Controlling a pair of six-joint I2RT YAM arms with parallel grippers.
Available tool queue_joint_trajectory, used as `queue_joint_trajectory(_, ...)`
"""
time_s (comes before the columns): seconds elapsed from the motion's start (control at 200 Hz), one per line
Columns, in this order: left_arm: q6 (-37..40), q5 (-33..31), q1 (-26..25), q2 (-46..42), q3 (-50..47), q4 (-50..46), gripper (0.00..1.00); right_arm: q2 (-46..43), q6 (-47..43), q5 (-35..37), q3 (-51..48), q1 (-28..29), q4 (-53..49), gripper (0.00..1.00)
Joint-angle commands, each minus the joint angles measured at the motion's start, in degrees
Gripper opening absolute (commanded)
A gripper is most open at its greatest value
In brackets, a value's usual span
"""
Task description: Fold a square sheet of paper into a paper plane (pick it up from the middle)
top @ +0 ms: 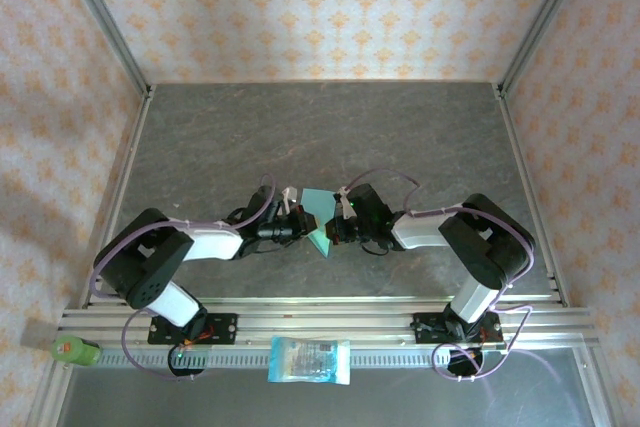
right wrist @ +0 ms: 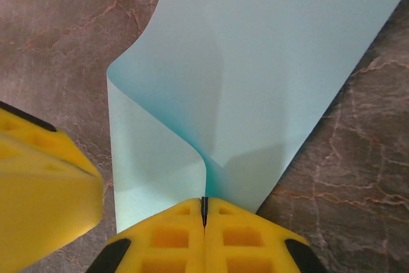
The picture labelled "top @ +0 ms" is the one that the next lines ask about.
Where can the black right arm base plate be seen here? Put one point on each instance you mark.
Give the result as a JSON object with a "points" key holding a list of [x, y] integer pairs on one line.
{"points": [[425, 327]]}

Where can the blue plastic packet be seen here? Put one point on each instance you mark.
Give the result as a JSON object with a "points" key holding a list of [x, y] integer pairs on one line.
{"points": [[310, 359]]}

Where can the green bottle orange label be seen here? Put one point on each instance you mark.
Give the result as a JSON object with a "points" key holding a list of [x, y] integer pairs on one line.
{"points": [[77, 349]]}

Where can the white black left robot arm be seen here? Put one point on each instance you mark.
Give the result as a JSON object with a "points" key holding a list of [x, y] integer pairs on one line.
{"points": [[210, 247]]}

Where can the light blue paper sheet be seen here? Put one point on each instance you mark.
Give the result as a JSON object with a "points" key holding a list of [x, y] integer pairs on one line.
{"points": [[317, 202]]}

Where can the grey metal sheet panel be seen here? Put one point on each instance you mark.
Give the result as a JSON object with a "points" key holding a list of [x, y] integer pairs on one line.
{"points": [[250, 402]]}

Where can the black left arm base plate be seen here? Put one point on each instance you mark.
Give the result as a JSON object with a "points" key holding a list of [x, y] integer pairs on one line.
{"points": [[225, 327]]}

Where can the aluminium table side rail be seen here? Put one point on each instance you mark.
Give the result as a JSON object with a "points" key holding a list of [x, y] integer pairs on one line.
{"points": [[117, 197], [525, 172]]}

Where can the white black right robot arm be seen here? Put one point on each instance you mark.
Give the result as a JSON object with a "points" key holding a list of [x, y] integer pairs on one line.
{"points": [[420, 234]]}

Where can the aluminium frame corner post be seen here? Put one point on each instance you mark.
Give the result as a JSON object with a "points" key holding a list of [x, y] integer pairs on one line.
{"points": [[537, 27], [110, 27]]}

